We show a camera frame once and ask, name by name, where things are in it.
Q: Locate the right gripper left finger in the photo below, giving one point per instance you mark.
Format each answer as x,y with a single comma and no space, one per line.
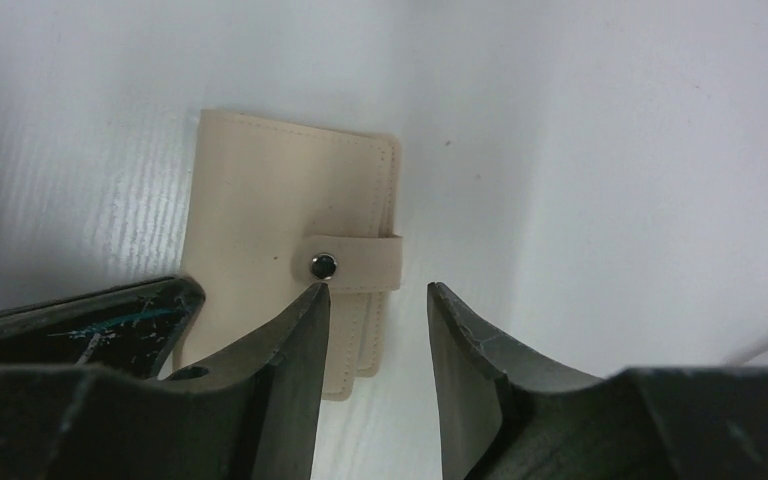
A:
251,409

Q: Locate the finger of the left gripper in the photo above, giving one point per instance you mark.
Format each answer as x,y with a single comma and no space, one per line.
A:
131,328

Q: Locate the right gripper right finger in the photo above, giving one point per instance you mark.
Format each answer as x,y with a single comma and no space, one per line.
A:
485,382

